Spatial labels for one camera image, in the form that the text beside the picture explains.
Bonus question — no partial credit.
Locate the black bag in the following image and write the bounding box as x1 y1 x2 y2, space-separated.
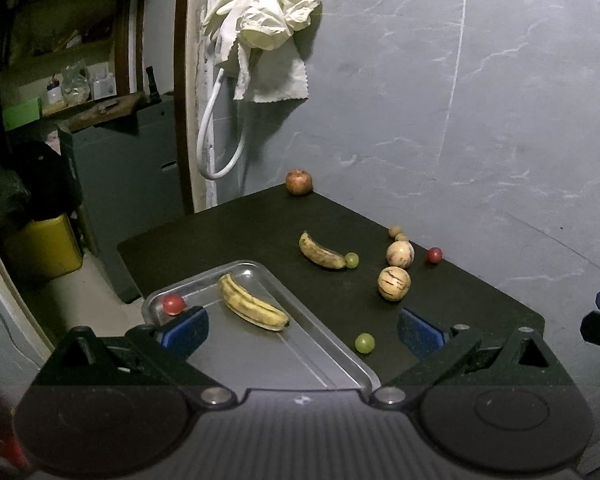
0 140 83 222

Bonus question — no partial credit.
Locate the white hose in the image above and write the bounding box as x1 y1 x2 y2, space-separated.
196 67 248 181

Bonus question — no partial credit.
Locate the spotted yellow banana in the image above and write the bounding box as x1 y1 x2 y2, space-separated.
217 272 291 332
298 230 350 271

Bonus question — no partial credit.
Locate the wooden shelf unit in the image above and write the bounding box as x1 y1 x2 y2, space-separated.
0 0 148 161

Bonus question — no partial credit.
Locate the metal tray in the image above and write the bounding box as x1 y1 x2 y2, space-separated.
141 259 381 396

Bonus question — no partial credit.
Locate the green box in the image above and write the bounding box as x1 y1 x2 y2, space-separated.
2 99 42 131

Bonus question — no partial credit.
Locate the yellow container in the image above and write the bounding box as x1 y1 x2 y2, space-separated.
10 212 85 281

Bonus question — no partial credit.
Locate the striped yellow pepino melon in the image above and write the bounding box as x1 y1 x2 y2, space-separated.
377 266 412 302
385 240 415 267

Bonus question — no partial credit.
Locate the small plastic container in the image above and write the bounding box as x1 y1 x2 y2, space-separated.
45 77 66 109

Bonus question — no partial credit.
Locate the black tool handle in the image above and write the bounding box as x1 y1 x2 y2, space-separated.
145 65 161 106

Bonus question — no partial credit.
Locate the grey metal cabinet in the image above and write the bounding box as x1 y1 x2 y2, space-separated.
57 92 187 304

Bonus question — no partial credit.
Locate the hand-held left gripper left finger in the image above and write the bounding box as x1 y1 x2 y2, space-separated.
45 305 238 407

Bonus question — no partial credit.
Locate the wooden board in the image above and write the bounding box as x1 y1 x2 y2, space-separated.
67 92 146 132

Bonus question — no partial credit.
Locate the white box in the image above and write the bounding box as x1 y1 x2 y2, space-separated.
91 72 117 101

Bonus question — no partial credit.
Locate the wooden door frame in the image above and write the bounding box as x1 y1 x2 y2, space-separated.
174 0 202 216

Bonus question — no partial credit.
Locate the pale yellow crumpled cloth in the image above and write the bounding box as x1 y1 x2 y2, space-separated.
202 0 323 86

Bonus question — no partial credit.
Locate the clear plastic bag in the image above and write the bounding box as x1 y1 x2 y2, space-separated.
62 62 91 106

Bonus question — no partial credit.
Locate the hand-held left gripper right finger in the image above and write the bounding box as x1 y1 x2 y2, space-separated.
369 307 563 408

